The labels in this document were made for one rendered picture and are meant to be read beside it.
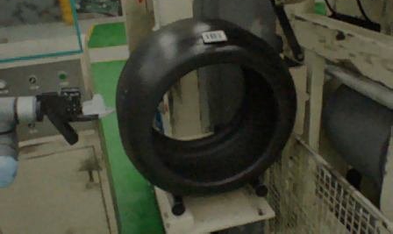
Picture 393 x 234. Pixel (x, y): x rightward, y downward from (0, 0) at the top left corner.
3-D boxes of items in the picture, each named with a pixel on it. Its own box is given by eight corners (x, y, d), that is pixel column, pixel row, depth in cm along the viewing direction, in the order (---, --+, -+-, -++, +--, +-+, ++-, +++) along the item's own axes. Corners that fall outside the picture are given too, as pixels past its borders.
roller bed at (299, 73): (252, 120, 171) (252, 57, 159) (282, 115, 174) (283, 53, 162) (270, 140, 154) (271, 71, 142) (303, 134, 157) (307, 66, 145)
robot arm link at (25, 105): (19, 128, 103) (24, 116, 110) (38, 127, 104) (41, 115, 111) (16, 102, 100) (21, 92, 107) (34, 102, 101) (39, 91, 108)
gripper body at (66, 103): (81, 95, 104) (32, 97, 101) (82, 124, 107) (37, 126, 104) (82, 86, 110) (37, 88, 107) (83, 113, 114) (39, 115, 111)
